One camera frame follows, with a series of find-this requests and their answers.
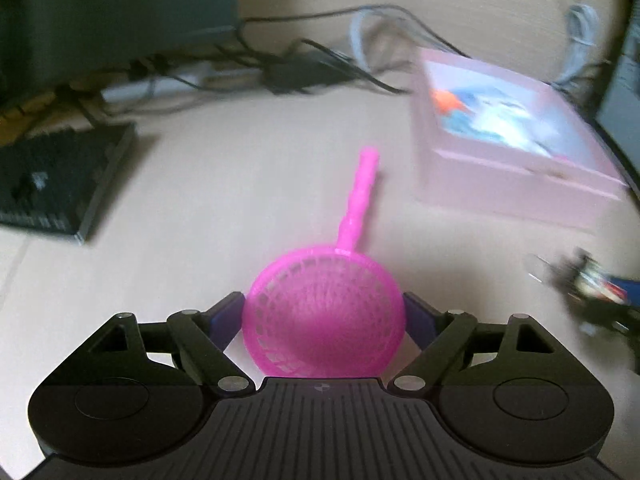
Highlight dark monitor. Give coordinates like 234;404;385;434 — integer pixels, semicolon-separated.
0;0;240;106

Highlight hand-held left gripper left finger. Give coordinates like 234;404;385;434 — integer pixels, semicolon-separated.
87;291;252;395

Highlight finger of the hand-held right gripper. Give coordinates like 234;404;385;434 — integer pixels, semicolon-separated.
570;296;640;337
597;276;640;307

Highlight pink cardboard box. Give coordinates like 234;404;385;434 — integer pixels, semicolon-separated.
409;47;630;233

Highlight pink toy net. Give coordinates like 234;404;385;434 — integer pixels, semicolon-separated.
241;146;405;378

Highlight black keyboard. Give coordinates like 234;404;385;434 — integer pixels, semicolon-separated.
0;121;137;246

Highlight orange plastic toy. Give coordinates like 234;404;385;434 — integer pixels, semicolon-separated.
432;87;468;117

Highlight blue white packet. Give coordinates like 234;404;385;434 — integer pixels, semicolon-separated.
440;84;567;155

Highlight black cable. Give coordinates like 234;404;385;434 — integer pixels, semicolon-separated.
239;4;471;61

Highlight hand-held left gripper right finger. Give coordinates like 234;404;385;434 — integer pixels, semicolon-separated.
392;291;553;394

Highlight grey power strip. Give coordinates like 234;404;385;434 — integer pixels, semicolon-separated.
100;60;266;107

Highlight white cable bundle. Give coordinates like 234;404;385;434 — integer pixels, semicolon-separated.
552;2;601;92

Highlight doll keychain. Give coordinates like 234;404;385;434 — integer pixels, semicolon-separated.
524;248;603;302

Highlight thick grey cable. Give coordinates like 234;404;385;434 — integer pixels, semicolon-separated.
348;6;426;75

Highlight black computer case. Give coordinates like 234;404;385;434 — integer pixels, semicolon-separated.
594;0;640;192

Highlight black power adapter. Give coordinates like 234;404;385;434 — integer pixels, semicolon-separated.
262;52;353;95

